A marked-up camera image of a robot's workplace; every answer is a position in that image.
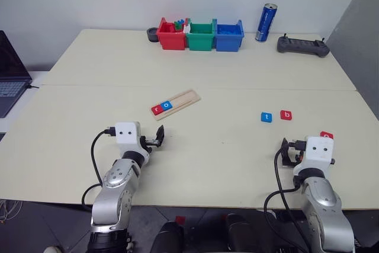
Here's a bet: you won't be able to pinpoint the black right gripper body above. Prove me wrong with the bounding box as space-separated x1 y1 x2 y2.
288 139 307 164

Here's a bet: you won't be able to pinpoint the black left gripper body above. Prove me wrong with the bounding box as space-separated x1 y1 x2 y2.
139 136 158 149

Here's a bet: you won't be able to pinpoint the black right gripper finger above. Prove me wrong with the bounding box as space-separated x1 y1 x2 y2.
280 137 297 168

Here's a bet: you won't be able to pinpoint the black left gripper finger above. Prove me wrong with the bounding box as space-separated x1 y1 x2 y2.
155 125 166 149

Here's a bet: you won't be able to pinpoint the wooden letter tray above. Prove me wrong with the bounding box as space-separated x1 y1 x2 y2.
150 88 203 122

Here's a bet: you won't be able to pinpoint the dark rounded shape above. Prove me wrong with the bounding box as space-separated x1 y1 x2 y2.
152 220 186 253
225 212 277 253

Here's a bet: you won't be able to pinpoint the red plastic bin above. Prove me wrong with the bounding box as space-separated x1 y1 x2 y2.
156 17 188 50

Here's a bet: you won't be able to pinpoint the black round holder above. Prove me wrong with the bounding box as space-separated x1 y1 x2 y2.
146 27 160 43

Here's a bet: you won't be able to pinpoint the green plastic bin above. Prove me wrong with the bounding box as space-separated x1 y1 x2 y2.
185 18 217 52

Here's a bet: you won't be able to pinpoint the grey handheld controller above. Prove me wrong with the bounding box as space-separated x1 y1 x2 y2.
277 33 330 58

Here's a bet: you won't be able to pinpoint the blue plastic bin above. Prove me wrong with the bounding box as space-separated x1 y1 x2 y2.
213 19 245 53

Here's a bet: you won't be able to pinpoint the blue drink can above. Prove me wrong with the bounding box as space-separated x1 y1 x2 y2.
255 2 278 43

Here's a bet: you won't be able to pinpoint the dark laptop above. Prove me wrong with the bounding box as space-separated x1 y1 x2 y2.
0 30 33 119

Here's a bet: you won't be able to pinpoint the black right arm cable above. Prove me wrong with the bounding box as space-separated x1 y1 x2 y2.
263 139 310 253

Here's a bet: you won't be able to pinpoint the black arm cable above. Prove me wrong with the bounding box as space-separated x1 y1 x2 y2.
263 139 310 253
81 127 117 214

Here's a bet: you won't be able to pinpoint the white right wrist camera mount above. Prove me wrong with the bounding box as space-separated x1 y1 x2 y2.
293 136 336 177

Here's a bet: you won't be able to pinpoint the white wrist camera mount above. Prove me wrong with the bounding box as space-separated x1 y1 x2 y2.
114 121 150 159
293 136 336 177

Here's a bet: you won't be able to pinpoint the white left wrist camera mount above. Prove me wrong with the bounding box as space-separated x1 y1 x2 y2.
114 121 150 159

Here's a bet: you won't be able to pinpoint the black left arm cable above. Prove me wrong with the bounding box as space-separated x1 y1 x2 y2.
81 127 117 214

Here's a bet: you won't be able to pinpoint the white floor cables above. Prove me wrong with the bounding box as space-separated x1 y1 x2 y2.
0 198 24 225

